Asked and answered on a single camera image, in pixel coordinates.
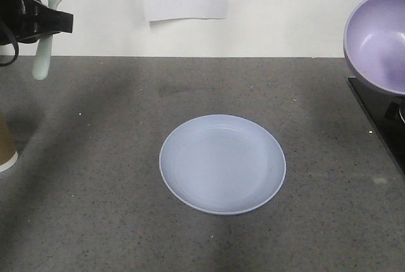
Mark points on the light blue plate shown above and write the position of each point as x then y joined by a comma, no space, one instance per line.
222,164

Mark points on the black induction cooktop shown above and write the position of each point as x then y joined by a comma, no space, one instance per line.
386,115

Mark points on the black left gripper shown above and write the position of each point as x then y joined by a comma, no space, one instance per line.
31,20

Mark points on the purple plastic bowl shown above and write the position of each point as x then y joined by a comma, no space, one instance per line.
373,45

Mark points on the brown paper cup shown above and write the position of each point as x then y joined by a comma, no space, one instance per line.
9,153

